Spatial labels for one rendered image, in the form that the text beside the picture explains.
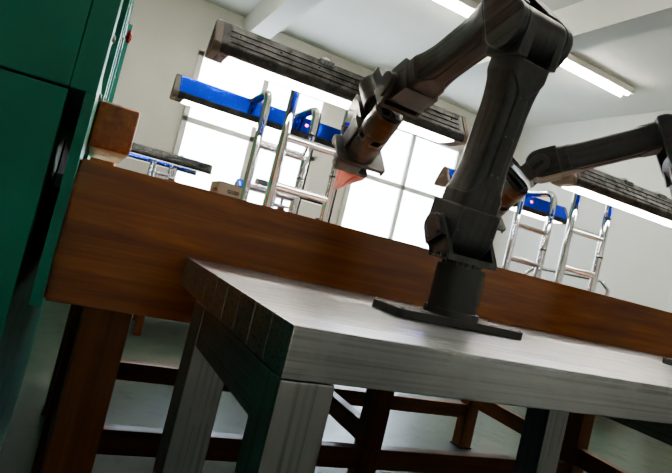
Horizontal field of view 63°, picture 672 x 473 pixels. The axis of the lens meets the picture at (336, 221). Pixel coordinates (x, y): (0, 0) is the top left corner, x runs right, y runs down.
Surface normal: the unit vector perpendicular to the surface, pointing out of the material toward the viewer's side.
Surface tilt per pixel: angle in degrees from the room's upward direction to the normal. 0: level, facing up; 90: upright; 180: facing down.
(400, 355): 90
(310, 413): 90
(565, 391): 90
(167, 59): 90
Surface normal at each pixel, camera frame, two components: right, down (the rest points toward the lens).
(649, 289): -0.87, -0.23
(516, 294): 0.41, 0.05
